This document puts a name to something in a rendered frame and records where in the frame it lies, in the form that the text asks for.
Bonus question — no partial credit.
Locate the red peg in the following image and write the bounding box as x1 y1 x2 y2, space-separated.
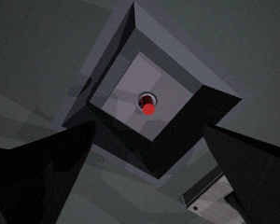
142 95 155 115

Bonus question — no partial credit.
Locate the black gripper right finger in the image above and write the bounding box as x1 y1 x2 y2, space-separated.
203 124 280 224

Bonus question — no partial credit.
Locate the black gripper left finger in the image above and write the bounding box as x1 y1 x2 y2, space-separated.
0 120 96 224

